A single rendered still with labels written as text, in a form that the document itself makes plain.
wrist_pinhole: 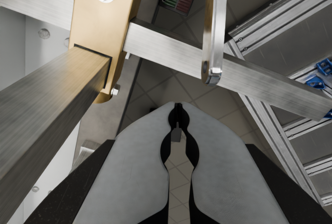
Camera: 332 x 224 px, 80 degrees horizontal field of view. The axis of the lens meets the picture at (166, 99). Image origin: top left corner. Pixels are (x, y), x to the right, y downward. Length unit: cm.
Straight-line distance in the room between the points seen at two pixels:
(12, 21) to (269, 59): 84
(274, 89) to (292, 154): 104
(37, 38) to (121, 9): 32
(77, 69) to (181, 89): 100
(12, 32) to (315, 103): 49
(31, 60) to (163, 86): 76
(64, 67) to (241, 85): 17
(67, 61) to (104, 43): 4
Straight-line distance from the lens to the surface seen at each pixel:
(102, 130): 44
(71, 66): 18
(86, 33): 21
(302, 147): 129
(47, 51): 50
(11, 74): 52
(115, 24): 20
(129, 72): 36
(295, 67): 100
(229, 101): 123
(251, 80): 23
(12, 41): 49
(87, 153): 45
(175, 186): 171
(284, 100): 26
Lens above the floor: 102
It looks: 60 degrees down
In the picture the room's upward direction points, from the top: 175 degrees counter-clockwise
